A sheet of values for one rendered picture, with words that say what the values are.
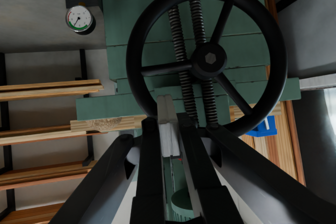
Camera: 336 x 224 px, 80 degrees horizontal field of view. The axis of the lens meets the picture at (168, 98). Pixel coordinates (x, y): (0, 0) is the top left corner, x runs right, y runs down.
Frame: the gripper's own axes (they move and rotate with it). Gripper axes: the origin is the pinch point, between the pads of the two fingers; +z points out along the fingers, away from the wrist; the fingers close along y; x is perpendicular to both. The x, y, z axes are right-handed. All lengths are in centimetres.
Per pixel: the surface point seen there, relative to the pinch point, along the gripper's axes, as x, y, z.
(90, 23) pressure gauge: 11.0, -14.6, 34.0
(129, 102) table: -8.9, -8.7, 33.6
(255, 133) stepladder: -64, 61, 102
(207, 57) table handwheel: 3.0, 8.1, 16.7
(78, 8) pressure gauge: 14.6, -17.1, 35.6
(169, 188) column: -56, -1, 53
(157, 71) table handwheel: 1.3, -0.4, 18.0
